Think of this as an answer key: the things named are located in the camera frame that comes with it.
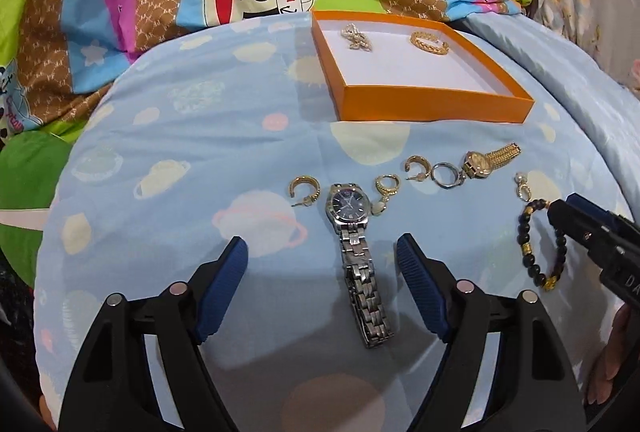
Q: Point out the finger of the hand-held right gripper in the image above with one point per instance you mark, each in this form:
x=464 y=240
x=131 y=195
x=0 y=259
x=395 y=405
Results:
x=612 y=216
x=580 y=224

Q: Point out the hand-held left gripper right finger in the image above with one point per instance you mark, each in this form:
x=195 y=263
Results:
x=420 y=283

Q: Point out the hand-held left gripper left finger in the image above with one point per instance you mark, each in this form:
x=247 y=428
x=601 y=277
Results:
x=221 y=288

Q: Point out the silver wristwatch with blue dial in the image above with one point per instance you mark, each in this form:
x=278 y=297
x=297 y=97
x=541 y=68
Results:
x=361 y=272

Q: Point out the small gold pearl earring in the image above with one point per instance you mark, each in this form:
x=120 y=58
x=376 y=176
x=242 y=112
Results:
x=523 y=187

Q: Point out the gold drop earring with pendant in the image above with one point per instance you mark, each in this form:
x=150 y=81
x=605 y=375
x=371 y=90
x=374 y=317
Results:
x=384 y=186

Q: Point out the gold wristwatch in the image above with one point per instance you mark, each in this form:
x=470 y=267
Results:
x=477 y=163

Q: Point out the gold hoop earring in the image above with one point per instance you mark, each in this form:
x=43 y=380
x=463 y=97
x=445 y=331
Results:
x=411 y=162
x=295 y=186

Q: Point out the orange shallow box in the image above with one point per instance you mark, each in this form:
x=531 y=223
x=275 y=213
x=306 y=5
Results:
x=425 y=67

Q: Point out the person's right hand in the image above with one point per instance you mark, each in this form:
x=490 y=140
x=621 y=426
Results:
x=612 y=357

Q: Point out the light blue planet-print sheet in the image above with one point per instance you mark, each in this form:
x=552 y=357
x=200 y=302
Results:
x=175 y=172

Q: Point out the green pillow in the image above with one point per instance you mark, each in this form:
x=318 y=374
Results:
x=25 y=192

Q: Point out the pearl bow brooch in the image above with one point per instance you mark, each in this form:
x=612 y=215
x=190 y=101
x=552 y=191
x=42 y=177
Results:
x=356 y=38

